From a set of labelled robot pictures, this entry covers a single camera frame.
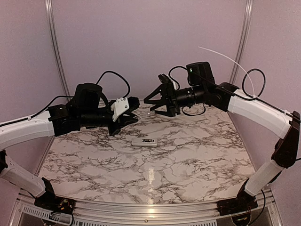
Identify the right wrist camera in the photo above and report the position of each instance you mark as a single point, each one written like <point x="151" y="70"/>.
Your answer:
<point x="164" y="79"/>

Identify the white remote control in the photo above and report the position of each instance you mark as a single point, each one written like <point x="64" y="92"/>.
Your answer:
<point x="145" y="142"/>

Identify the right aluminium frame post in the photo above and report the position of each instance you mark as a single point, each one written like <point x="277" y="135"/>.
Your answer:
<point x="243" y="39"/>

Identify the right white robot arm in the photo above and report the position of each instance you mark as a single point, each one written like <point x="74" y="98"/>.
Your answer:
<point x="229" y="98"/>

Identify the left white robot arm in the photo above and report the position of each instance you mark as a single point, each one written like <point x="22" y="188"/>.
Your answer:
<point x="88" y="108"/>

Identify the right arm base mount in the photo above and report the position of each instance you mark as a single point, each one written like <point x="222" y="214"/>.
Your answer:
<point x="242" y="202"/>

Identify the aluminium frame post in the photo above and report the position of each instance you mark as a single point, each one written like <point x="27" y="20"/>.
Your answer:
<point x="243" y="39"/>
<point x="55" y="45"/>

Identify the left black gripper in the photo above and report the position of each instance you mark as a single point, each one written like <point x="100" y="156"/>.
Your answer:
<point x="121" y="123"/>

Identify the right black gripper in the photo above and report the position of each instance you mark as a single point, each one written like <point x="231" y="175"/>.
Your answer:
<point x="172" y="106"/>

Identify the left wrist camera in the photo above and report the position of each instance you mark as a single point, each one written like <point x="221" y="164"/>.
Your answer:
<point x="124" y="105"/>

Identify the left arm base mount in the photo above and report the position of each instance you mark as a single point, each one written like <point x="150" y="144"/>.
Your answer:
<point x="50" y="201"/>

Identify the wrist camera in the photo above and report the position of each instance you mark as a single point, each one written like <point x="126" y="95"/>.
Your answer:
<point x="124" y="105"/>
<point x="164" y="79"/>

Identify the left aluminium frame post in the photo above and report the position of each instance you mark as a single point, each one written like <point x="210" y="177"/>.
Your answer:
<point x="55" y="45"/>

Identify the clear handled screwdriver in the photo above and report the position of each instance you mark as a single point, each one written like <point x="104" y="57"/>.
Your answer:
<point x="145" y="114"/>

